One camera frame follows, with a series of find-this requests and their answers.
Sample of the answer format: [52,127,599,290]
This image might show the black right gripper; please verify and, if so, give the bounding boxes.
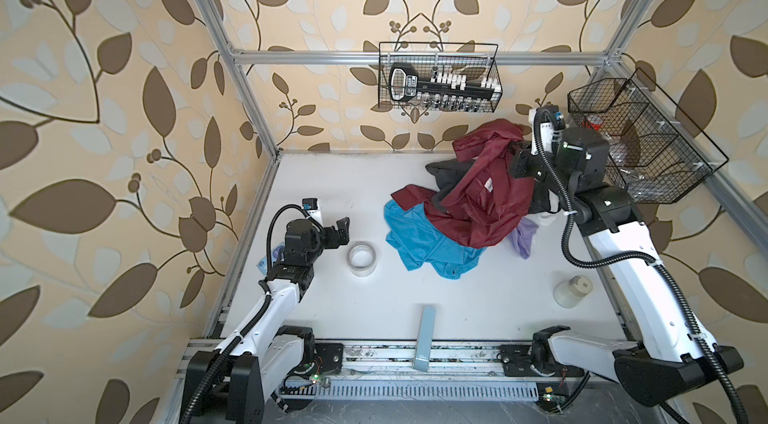
[508,137,572,204]

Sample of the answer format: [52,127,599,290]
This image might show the maroon cloth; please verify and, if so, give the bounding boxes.
[392,119,534,249]

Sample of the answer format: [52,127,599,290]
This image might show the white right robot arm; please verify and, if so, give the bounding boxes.
[523,122,747,423]

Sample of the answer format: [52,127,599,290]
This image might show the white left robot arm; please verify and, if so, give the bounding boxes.
[179,214,350,423]

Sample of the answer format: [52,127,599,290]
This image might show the white cloth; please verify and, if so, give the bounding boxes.
[526,212,560,228]

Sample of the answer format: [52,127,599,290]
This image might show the teal blue cloth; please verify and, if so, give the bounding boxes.
[383,199,485,280]

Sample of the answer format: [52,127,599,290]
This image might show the purple cloth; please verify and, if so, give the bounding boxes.
[507,217,539,259]

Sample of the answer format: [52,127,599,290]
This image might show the clear tape roll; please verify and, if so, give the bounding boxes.
[347,242,377,277]

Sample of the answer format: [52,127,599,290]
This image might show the blue tissue pack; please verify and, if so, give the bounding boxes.
[256,243,286,276]

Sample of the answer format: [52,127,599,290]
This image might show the dark grey denim jeans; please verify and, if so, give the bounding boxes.
[425,159,474,213]

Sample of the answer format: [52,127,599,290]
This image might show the white plastic jar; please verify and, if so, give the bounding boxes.
[553,275,593,309]

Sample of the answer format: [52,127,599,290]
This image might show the light blue flat bar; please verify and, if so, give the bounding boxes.
[413,305,437,372]

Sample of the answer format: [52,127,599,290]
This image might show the black socket tool set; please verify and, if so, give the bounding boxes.
[384,62,502,102]

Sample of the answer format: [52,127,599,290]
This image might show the aluminium top crossbar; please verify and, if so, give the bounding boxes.
[230,49,610,66]

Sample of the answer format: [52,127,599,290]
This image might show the black wire basket right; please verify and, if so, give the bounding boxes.
[567,68,729,204]

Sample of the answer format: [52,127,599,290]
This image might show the black wire basket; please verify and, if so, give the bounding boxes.
[567,68,729,204]
[377,40,503,113]

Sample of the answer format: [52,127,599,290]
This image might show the black corrugated cable right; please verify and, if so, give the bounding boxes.
[532,108,751,424]

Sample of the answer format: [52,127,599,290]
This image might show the black corrugated cable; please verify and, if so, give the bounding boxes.
[532,108,751,424]
[178,203,313,424]

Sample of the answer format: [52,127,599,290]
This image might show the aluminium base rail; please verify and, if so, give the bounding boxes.
[274,339,585,403]

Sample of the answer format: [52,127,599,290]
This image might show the black wire basket back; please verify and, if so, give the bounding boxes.
[377,40,503,113]

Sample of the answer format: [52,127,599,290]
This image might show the black corrugated cable left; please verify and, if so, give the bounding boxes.
[178,203,313,424]

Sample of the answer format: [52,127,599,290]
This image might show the aluminium frame post left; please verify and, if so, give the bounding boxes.
[194,0,280,162]

